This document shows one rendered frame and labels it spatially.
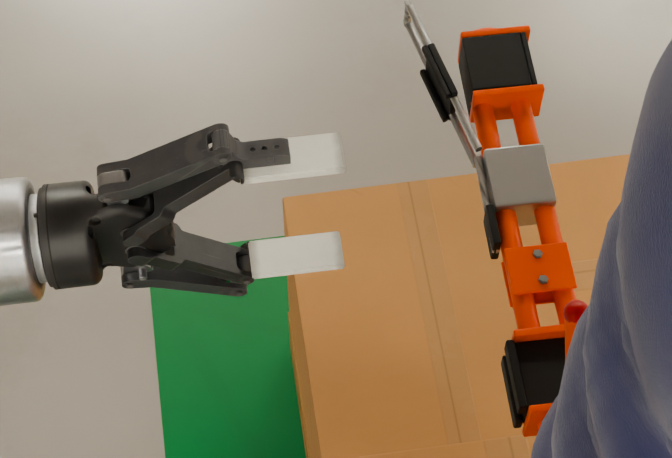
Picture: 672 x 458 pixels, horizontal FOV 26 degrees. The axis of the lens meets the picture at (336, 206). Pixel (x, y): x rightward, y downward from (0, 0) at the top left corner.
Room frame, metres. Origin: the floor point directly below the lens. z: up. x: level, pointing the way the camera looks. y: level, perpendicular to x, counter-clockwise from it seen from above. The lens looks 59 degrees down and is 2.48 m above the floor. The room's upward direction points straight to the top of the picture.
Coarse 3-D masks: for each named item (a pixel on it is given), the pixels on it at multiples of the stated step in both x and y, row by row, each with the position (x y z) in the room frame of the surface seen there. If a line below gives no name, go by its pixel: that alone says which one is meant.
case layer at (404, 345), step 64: (384, 192) 1.17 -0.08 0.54; (448, 192) 1.17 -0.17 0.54; (576, 192) 1.17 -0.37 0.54; (384, 256) 1.06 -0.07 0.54; (448, 256) 1.06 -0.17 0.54; (576, 256) 1.06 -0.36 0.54; (320, 320) 0.95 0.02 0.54; (384, 320) 0.95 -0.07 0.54; (448, 320) 0.95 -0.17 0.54; (512, 320) 0.95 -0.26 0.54; (320, 384) 0.85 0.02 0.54; (384, 384) 0.85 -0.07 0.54; (448, 384) 0.85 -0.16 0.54; (320, 448) 0.75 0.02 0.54; (384, 448) 0.75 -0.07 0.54
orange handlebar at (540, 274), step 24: (480, 120) 0.84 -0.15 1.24; (528, 120) 0.83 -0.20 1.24; (528, 144) 0.81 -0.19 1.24; (504, 216) 0.72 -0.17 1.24; (552, 216) 0.72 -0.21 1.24; (504, 240) 0.69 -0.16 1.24; (552, 240) 0.69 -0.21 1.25; (504, 264) 0.67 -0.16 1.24; (528, 264) 0.66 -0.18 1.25; (552, 264) 0.66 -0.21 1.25; (528, 288) 0.64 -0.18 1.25; (552, 288) 0.64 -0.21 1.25; (528, 312) 0.62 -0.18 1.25
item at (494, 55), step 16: (464, 32) 0.94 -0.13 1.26; (480, 32) 0.94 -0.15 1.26; (496, 32) 0.94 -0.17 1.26; (512, 32) 0.94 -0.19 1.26; (528, 32) 0.94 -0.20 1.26; (464, 48) 0.92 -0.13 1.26; (480, 48) 0.92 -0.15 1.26; (496, 48) 0.91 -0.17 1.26; (512, 48) 0.91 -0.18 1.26; (528, 48) 0.92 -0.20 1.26; (464, 64) 0.90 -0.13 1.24; (480, 64) 0.89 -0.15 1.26; (496, 64) 0.89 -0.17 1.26; (512, 64) 0.89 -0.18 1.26; (528, 64) 0.89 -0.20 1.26; (464, 80) 0.90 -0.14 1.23; (480, 80) 0.87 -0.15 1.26; (496, 80) 0.87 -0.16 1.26; (512, 80) 0.87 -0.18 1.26; (528, 80) 0.87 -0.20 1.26; (480, 96) 0.86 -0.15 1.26; (496, 96) 0.86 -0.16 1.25; (512, 96) 0.86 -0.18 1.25; (528, 96) 0.86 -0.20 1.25; (496, 112) 0.86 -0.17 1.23
